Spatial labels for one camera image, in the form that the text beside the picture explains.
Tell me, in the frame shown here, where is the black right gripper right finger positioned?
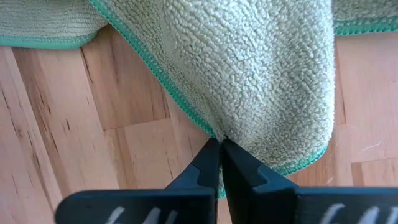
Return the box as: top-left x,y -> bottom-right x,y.
221,139 -> 398,224

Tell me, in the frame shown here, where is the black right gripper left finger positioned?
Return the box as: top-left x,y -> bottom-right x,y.
55,138 -> 221,224

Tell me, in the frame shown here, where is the pale green microfiber towel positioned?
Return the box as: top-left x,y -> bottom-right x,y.
0,0 -> 398,200

